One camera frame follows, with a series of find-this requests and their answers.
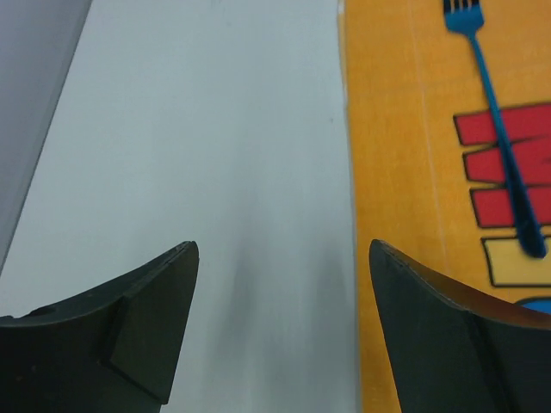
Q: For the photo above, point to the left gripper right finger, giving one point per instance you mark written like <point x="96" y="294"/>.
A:
<point x="453" y="348"/>

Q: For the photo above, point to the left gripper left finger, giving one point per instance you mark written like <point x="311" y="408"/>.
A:
<point x="113" y="348"/>

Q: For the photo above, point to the orange Mickey Mouse placemat cloth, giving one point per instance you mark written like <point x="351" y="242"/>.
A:
<point x="420" y="151"/>

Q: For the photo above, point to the blue plastic fork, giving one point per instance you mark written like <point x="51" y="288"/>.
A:
<point x="466" y="18"/>

